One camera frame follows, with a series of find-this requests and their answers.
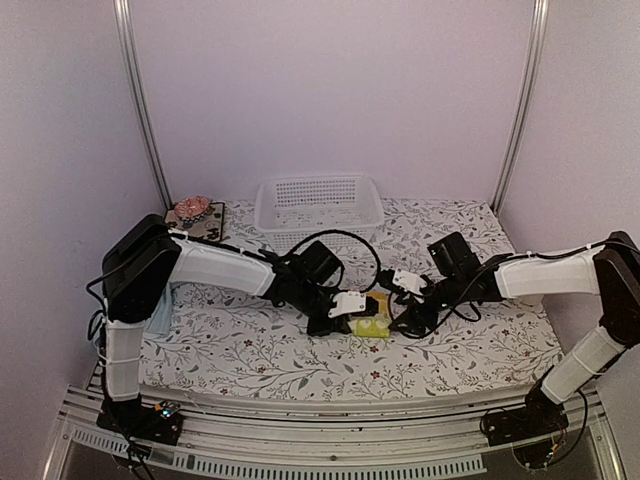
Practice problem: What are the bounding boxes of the green and white towel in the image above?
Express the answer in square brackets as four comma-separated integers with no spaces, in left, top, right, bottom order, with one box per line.
[348,292,392,338]

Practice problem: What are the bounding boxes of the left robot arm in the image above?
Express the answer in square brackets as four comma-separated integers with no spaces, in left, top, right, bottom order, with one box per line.
[101,214,366,434]

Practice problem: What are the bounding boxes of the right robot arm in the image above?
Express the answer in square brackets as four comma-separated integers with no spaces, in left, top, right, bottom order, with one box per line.
[377,231,639,436]

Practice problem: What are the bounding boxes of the white plastic basket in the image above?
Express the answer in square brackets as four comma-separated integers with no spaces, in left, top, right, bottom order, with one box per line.
[254,175,385,254]

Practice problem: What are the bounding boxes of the floral patterned tablecloth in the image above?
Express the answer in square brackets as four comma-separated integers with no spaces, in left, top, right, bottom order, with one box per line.
[138,199,562,402]

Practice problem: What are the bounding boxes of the floral embroidered placemat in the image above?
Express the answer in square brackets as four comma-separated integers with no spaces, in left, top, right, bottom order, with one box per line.
[164,202,225,242]

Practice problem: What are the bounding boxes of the light blue towel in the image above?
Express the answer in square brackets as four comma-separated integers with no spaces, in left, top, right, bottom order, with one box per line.
[89,287,174,351]

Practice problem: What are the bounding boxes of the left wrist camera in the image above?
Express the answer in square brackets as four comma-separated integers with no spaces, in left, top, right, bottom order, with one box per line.
[299,240,345,286]

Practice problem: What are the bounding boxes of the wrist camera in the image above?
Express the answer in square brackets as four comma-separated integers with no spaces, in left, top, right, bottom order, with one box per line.
[299,240,345,286]
[428,232,481,279]

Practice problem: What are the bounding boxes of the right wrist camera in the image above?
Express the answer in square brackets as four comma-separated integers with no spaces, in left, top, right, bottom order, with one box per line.
[428,232,481,279]

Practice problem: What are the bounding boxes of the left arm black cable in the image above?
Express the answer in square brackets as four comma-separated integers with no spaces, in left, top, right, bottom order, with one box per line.
[289,228,381,291]

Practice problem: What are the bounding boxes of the aluminium front rail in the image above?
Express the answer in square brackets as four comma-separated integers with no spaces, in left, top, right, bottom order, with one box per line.
[43,384,627,479]

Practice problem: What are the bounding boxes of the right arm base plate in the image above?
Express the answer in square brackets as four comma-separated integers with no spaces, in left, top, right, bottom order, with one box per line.
[479,406,569,446]

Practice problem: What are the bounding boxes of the right aluminium frame post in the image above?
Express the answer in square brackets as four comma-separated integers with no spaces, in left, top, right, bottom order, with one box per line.
[490,0,550,216]

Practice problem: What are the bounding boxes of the aluminium frame post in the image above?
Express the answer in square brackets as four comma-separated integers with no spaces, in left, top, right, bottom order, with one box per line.
[113,0,173,210]
[490,0,550,216]

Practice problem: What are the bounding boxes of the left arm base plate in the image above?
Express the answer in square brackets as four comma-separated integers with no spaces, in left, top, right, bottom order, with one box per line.
[96,397,184,446]

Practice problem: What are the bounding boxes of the left aluminium frame post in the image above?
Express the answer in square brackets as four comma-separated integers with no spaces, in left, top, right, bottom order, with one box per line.
[113,0,173,210]

